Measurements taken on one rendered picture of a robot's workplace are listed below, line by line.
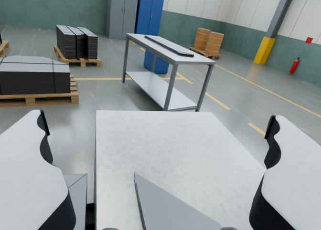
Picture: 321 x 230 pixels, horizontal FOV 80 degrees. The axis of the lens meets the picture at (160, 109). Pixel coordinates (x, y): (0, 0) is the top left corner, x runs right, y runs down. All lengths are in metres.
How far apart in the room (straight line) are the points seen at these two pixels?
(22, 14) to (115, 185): 8.12
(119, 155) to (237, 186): 0.40
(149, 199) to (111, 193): 0.11
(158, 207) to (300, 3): 9.54
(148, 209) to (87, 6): 8.26
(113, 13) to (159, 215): 7.82
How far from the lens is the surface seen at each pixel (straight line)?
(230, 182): 0.71
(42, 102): 3.16
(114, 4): 8.09
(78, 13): 8.52
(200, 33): 8.59
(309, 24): 9.42
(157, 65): 4.78
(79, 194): 0.83
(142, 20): 8.51
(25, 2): 8.45
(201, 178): 0.67
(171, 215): 0.54
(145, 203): 0.54
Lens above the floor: 1.51
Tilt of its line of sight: 28 degrees down
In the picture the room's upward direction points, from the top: 12 degrees clockwise
